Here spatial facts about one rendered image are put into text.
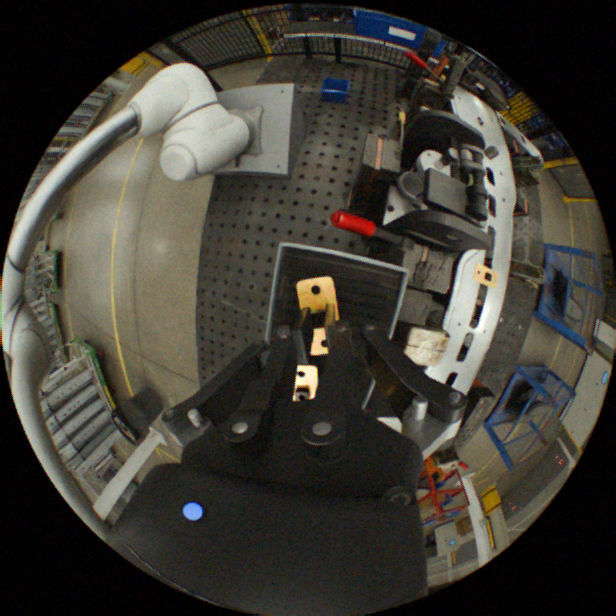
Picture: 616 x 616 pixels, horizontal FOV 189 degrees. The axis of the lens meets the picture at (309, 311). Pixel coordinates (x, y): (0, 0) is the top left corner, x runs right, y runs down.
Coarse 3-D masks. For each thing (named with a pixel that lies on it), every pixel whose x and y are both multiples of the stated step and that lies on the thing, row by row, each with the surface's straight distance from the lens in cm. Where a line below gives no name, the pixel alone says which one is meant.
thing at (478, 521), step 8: (464, 480) 456; (472, 488) 456; (464, 496) 457; (472, 496) 447; (472, 504) 442; (472, 512) 444; (480, 512) 446; (472, 520) 445; (480, 520) 436; (480, 528) 436; (480, 536) 439; (480, 544) 443; (488, 544) 449; (480, 552) 447; (488, 552) 447; (480, 560) 453; (488, 560) 453
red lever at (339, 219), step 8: (336, 216) 23; (344, 216) 23; (352, 216) 24; (336, 224) 23; (344, 224) 23; (352, 224) 24; (360, 224) 24; (368, 224) 25; (360, 232) 25; (368, 232) 25; (376, 232) 27; (384, 232) 28; (392, 240) 29; (400, 240) 30; (408, 240) 31; (400, 248) 31; (408, 248) 31
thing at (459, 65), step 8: (448, 56) 57; (456, 56) 57; (456, 64) 56; (464, 64) 56; (472, 64) 58; (448, 72) 61; (456, 72) 58; (448, 80) 60; (456, 80) 59; (448, 88) 62
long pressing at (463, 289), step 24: (456, 96) 77; (480, 120) 75; (504, 144) 78; (504, 168) 68; (504, 192) 63; (504, 216) 59; (504, 240) 58; (456, 264) 47; (504, 264) 57; (456, 288) 46; (504, 288) 58; (456, 312) 48; (456, 336) 50; (480, 336) 55; (456, 360) 53; (480, 360) 59; (456, 384) 58
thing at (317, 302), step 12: (300, 288) 22; (324, 288) 22; (300, 300) 23; (312, 300) 22; (324, 300) 22; (312, 312) 22; (324, 312) 22; (336, 312) 23; (312, 324) 22; (324, 336) 24; (312, 348) 24; (324, 348) 24
